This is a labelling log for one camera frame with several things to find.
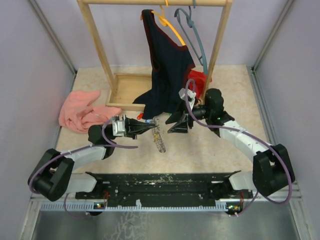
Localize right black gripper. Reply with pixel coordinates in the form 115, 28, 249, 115
165, 99, 212, 134

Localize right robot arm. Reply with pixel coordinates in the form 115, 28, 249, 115
165, 88, 296, 198

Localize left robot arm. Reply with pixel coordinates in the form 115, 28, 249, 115
27, 115, 157, 202

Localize red key tag left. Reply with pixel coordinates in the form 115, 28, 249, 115
136, 112, 144, 120

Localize wooden clothes rack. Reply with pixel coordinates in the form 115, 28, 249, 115
77, 0, 233, 111

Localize red cloth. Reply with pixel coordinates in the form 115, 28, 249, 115
188, 70, 206, 99

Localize dark navy vest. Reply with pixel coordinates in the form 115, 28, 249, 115
133, 9, 195, 120

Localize pink cloth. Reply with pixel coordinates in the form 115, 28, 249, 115
58, 90, 122, 134

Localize yellow hanger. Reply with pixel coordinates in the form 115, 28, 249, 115
140, 0, 186, 46

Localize grey-blue hanger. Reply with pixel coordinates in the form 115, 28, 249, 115
173, 0, 208, 76

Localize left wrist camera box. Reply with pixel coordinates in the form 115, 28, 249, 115
112, 116, 126, 137

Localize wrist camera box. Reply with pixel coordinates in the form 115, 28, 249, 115
112, 116, 126, 137
178, 88, 196, 102

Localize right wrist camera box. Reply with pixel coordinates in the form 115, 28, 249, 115
178, 88, 196, 102

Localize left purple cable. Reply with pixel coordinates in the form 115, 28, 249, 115
28, 119, 139, 220

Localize purple cable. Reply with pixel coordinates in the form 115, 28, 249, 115
28, 119, 139, 220
184, 78, 294, 217

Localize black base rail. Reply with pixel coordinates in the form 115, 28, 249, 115
75, 172, 253, 208

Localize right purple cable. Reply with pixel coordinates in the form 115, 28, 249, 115
184, 78, 294, 217

